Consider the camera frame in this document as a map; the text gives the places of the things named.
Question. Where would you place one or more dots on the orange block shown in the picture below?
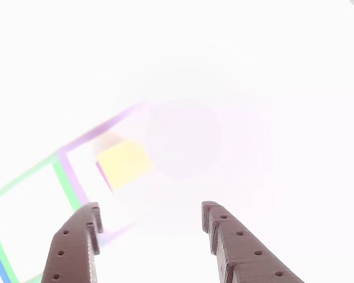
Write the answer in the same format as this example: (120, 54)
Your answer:
(124, 163)

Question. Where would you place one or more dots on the green square frame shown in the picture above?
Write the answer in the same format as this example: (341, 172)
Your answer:
(65, 182)

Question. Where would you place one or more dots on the purple square frame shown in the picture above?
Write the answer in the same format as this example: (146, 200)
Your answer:
(73, 177)

